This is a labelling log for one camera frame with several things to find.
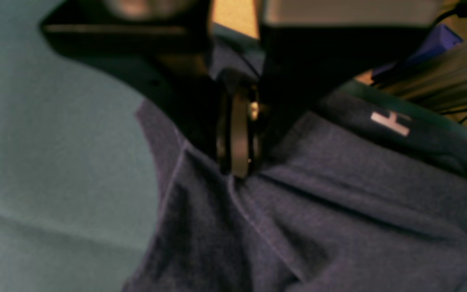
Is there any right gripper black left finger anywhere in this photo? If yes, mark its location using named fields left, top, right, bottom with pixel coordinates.
left=39, top=0, right=234, bottom=175

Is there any blue-grey heather T-shirt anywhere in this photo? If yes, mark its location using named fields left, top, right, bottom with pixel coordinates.
left=123, top=81, right=467, bottom=292

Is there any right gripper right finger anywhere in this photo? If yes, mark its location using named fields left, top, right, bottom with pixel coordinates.
left=233, top=0, right=442, bottom=178

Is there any teal table cloth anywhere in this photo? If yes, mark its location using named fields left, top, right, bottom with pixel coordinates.
left=0, top=0, right=467, bottom=292

